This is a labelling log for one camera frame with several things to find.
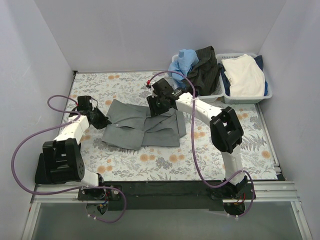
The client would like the grey long sleeve shirt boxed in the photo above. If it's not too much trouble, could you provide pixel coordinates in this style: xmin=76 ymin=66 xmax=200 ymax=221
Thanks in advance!
xmin=101 ymin=100 xmax=187 ymax=151

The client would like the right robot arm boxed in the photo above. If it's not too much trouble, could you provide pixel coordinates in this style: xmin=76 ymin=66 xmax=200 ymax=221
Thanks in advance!
xmin=146 ymin=78 xmax=248 ymax=199

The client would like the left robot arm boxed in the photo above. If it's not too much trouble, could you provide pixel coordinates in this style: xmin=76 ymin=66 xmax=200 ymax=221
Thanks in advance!
xmin=34 ymin=95 xmax=111 ymax=200

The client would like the light blue shirt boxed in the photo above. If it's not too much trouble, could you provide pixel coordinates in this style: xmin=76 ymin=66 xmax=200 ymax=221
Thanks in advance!
xmin=168 ymin=49 xmax=199 ymax=88

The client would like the dark striped shirt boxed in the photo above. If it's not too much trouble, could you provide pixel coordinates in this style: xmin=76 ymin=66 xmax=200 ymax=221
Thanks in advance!
xmin=187 ymin=46 xmax=221 ymax=96

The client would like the left white plastic basket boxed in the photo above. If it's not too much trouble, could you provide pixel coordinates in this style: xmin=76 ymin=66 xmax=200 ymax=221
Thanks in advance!
xmin=169 ymin=54 xmax=225 ymax=103

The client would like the black folded shirt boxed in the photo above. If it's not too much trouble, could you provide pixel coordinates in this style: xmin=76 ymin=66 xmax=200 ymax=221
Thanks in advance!
xmin=34 ymin=153 xmax=50 ymax=185

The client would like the cream white folded shirt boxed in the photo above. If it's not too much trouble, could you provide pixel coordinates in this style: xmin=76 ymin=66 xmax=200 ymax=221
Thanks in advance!
xmin=221 ymin=53 xmax=265 ymax=97

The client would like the navy blue folded garment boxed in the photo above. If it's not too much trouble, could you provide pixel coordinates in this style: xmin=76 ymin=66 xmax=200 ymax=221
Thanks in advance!
xmin=217 ymin=55 xmax=269 ymax=96

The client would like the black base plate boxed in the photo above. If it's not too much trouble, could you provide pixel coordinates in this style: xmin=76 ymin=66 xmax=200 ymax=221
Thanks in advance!
xmin=77 ymin=181 xmax=257 ymax=212

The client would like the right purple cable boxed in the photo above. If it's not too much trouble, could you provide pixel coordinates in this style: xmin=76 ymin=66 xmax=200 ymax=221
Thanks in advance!
xmin=146 ymin=71 xmax=254 ymax=219

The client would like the aluminium frame rail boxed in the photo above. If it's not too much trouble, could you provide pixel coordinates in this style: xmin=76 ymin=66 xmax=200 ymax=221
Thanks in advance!
xmin=32 ymin=181 xmax=301 ymax=203

